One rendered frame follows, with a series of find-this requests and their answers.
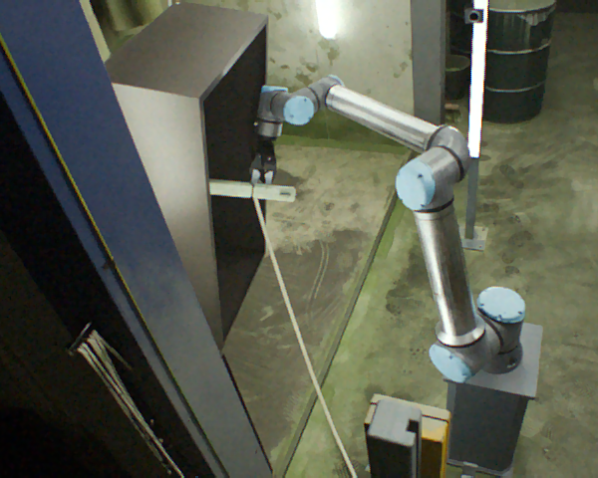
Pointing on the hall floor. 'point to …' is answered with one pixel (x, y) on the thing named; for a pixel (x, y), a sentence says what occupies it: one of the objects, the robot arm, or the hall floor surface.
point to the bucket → (455, 83)
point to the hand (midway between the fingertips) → (259, 191)
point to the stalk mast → (395, 440)
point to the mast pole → (471, 198)
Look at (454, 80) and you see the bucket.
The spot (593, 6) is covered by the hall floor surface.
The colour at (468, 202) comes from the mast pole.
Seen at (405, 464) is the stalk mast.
